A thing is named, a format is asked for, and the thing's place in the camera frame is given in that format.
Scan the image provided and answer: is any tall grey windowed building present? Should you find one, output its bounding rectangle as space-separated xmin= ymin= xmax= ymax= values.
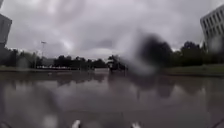
xmin=199 ymin=3 xmax=224 ymax=51

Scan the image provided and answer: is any row of dark trees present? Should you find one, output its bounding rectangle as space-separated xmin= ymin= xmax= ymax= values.
xmin=0 ymin=40 xmax=224 ymax=71

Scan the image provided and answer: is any grass strip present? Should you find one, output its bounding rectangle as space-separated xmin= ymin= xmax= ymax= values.
xmin=163 ymin=63 xmax=224 ymax=78

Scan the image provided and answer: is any wet grey paved plaza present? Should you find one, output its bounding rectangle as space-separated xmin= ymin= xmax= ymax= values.
xmin=0 ymin=70 xmax=224 ymax=128

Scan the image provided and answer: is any light pole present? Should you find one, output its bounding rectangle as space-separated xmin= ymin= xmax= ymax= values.
xmin=40 ymin=40 xmax=48 ymax=61

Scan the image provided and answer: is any large grey windowed building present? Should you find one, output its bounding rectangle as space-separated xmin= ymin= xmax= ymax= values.
xmin=0 ymin=13 xmax=13 ymax=51

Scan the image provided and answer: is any robot's own part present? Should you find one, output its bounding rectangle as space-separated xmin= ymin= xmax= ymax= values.
xmin=71 ymin=119 xmax=82 ymax=128
xmin=131 ymin=121 xmax=142 ymax=128

